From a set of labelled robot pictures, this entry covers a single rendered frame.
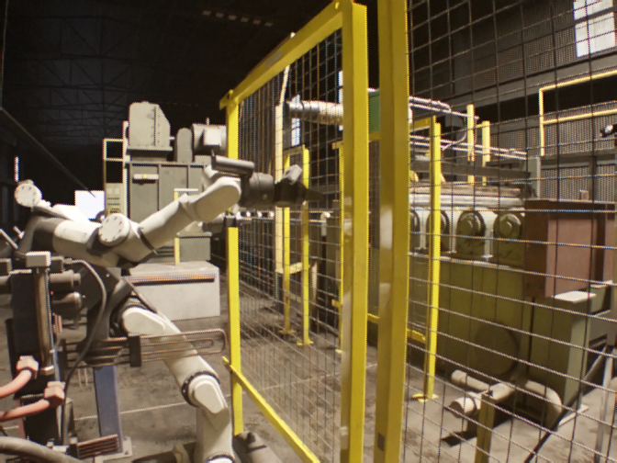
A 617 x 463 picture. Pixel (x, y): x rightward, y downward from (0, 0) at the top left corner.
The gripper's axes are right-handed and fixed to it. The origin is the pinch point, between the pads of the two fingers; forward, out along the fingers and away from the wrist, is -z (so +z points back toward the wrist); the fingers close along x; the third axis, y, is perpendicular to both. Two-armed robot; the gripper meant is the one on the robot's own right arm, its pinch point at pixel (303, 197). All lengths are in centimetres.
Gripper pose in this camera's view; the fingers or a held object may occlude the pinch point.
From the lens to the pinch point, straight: 105.9
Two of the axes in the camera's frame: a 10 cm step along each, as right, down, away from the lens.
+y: -0.4, 10.0, -0.9
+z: -8.4, -0.8, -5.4
